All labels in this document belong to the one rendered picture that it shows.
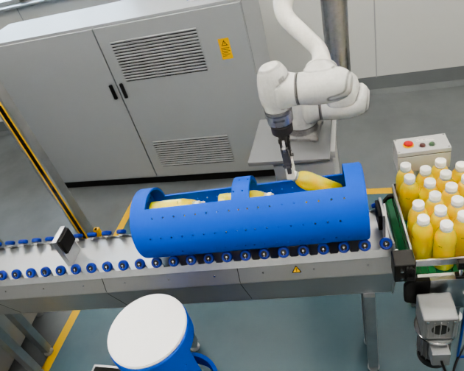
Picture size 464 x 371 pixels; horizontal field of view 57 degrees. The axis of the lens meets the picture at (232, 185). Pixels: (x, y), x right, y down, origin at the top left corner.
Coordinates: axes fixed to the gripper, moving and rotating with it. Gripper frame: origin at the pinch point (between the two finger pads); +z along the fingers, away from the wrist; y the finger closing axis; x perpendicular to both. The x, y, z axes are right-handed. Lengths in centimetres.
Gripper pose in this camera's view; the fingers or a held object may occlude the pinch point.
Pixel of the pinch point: (289, 168)
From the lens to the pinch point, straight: 160.3
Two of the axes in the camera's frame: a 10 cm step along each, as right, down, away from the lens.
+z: 2.4, 7.5, 6.2
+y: -1.0, 6.5, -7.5
